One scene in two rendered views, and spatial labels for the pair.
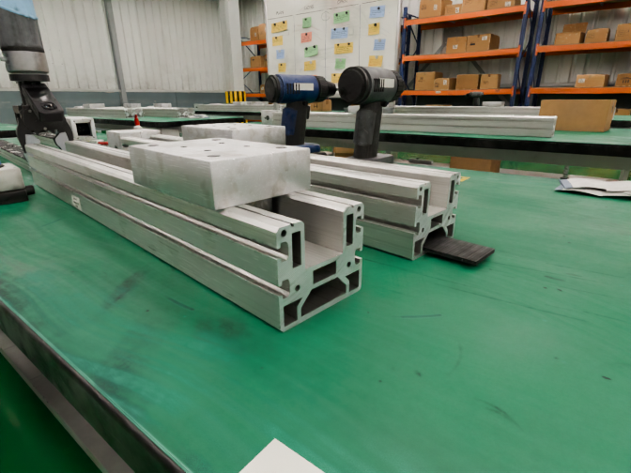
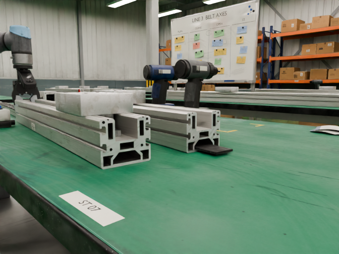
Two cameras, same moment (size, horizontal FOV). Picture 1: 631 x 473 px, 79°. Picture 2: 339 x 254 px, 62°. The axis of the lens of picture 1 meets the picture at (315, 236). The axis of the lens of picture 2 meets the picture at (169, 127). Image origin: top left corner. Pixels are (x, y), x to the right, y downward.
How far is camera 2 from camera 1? 0.24 m
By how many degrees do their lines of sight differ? 14
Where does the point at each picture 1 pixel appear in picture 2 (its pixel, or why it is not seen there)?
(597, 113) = not seen: outside the picture
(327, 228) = (132, 127)
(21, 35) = (21, 46)
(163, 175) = (65, 104)
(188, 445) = (45, 190)
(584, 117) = not seen: outside the picture
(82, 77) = (58, 70)
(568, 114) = not seen: outside the picture
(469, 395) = (164, 187)
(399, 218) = (180, 130)
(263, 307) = (96, 158)
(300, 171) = (127, 103)
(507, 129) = (321, 102)
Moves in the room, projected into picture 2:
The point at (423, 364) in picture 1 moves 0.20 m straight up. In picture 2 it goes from (154, 179) to (153, 43)
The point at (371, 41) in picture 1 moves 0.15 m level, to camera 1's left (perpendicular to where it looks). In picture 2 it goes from (238, 48) to (226, 48)
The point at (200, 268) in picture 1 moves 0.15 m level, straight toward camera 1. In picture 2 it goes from (76, 147) to (62, 169)
